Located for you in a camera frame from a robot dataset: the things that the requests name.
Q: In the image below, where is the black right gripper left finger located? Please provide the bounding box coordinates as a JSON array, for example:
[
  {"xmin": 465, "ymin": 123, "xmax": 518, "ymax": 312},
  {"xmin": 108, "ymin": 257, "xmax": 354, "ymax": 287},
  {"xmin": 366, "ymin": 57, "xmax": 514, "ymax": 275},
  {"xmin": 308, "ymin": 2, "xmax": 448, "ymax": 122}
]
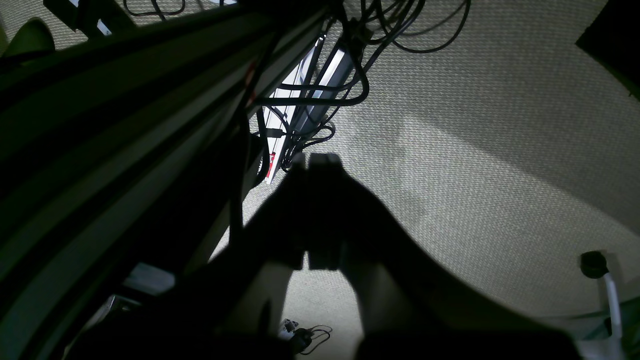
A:
[{"xmin": 150, "ymin": 165, "xmax": 304, "ymax": 360}]

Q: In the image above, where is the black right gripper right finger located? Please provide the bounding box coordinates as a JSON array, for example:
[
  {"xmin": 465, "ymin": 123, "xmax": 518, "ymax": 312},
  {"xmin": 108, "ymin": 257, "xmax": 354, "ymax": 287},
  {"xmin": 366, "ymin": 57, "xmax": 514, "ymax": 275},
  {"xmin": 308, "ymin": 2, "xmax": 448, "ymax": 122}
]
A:
[{"xmin": 308, "ymin": 153, "xmax": 580, "ymax": 360}]

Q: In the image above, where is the small black adapter on floor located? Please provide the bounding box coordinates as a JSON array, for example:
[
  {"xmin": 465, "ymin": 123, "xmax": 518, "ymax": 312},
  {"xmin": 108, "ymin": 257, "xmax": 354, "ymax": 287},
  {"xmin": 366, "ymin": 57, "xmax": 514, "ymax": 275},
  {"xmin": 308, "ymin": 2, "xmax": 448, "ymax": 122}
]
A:
[{"xmin": 278, "ymin": 318, "xmax": 334, "ymax": 356}]

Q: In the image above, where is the white power strip underneath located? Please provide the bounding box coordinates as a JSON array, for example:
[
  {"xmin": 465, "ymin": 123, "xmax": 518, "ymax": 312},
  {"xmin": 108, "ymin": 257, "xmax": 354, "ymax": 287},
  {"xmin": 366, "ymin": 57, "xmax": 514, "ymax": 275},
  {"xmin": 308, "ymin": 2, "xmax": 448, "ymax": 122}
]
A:
[{"xmin": 255, "ymin": 36, "xmax": 362, "ymax": 184}]

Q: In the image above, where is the black caster wheel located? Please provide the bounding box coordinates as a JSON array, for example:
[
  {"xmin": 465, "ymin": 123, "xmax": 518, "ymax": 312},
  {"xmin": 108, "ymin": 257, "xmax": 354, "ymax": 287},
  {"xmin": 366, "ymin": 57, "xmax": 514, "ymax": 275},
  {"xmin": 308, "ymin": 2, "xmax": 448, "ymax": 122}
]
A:
[{"xmin": 579, "ymin": 251, "xmax": 610, "ymax": 280}]

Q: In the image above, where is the aluminium frame rail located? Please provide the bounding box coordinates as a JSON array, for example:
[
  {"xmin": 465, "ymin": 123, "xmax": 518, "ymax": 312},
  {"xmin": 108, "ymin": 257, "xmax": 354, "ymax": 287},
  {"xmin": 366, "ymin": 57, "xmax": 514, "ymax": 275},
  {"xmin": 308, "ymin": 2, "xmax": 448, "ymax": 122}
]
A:
[{"xmin": 1, "ymin": 0, "xmax": 332, "ymax": 360}]

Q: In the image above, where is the black cable bundle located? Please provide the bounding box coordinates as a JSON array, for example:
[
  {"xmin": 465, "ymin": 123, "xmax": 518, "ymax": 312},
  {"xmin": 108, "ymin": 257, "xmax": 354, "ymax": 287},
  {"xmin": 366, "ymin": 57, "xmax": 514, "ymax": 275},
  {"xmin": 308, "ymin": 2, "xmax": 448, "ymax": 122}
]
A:
[{"xmin": 122, "ymin": 0, "xmax": 472, "ymax": 173}]

